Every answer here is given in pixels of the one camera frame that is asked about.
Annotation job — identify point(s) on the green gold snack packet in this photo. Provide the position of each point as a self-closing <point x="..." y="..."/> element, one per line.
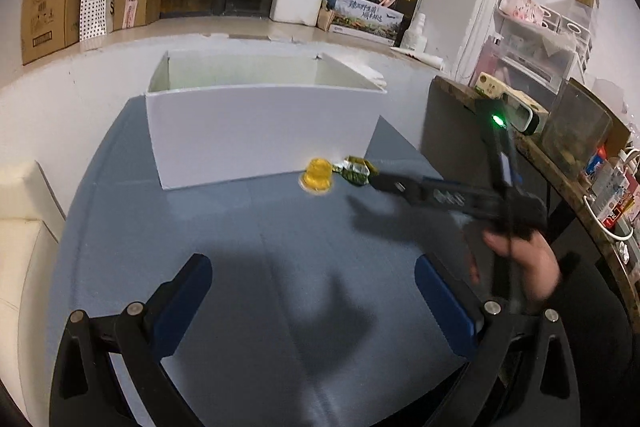
<point x="355" y="170"/>

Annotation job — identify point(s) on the right hand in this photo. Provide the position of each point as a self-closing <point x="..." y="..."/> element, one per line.
<point x="540" y="271"/>

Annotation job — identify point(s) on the white bottle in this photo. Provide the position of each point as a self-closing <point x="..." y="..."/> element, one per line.
<point x="414" y="38"/>

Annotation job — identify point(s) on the printed display box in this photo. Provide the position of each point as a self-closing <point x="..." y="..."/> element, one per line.
<point x="367" y="20"/>

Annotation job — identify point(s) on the wooden side shelf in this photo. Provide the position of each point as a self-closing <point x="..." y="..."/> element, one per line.
<point x="451" y="141"/>

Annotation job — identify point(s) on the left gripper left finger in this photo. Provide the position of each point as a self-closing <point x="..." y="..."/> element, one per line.
<point x="85" y="389"/>

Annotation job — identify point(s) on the white storage box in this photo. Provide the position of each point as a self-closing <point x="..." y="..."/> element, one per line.
<point x="221" y="117"/>

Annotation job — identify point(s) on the cream sofa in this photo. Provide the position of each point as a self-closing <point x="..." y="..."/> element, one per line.
<point x="32" y="224"/>

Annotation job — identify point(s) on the white foam box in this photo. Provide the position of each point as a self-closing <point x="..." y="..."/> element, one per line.
<point x="302" y="12"/>

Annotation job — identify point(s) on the orange jelly cup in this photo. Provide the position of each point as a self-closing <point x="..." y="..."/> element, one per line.
<point x="317" y="177"/>

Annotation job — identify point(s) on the white plastic drawer rack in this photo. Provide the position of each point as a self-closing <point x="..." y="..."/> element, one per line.
<point x="535" y="41"/>

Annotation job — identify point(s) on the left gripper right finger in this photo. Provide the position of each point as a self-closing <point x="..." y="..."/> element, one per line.
<point x="518" y="367"/>

